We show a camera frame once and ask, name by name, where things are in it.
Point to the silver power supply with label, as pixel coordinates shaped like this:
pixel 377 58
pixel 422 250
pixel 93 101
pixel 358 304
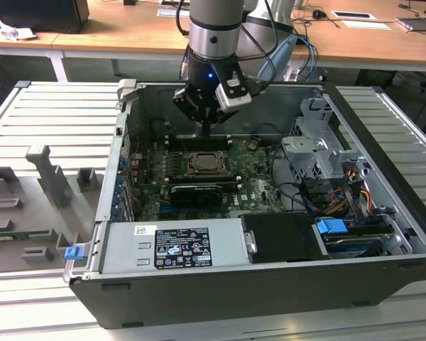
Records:
pixel 128 248

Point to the silver metal drive cage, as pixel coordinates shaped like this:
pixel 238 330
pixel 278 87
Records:
pixel 305 156

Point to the large black box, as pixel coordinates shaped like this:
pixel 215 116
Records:
pixel 39 14

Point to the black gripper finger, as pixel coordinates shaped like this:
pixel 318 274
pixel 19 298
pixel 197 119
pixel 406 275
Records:
pixel 186 103
pixel 220 116

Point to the black RAM slot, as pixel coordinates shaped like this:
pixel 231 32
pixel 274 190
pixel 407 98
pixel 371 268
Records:
pixel 188 139
pixel 199 179
pixel 234 183
pixel 188 145

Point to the green RAM stick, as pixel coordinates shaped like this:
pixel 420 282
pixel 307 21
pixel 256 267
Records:
pixel 21 233

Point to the grey parts rack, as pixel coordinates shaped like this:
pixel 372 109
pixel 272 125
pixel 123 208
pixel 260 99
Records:
pixel 32 213

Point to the black plastic shroud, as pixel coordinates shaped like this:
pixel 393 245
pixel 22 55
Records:
pixel 284 238

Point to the blue expansion slot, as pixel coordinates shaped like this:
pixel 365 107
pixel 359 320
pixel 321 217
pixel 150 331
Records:
pixel 164 209

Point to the blue case latch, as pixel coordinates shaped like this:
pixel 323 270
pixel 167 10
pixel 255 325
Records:
pixel 74 253

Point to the CPU socket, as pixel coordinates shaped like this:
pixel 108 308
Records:
pixel 210 176

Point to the green motherboard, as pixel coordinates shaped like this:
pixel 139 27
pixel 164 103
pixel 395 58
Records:
pixel 255 188

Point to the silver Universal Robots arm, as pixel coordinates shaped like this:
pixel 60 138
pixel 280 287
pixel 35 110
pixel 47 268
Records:
pixel 213 21

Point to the grey laptop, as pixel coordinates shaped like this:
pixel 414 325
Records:
pixel 419 24

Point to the blue disk carrier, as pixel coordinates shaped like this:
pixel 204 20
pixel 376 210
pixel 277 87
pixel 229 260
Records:
pixel 331 226

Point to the crumpled white paper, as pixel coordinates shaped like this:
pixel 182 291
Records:
pixel 16 31

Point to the black computer mouse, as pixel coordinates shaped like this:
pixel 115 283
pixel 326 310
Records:
pixel 319 14

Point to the dark grey open PC case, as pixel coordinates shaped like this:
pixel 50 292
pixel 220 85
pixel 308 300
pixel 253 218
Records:
pixel 234 298

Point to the small white adapter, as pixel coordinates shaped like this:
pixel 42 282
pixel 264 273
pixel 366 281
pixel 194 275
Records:
pixel 292 72

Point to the pale blue teach pendant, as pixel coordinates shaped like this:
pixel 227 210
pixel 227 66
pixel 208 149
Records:
pixel 282 53

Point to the short wooden desk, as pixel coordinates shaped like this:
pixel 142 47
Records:
pixel 21 44

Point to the white paper sheet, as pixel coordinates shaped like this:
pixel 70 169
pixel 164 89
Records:
pixel 365 25

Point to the hard disk drive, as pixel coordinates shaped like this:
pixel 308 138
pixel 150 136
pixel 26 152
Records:
pixel 355 245

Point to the black graphics card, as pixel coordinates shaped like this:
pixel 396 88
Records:
pixel 199 197

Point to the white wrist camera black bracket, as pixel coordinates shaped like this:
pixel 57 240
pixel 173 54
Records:
pixel 234 101

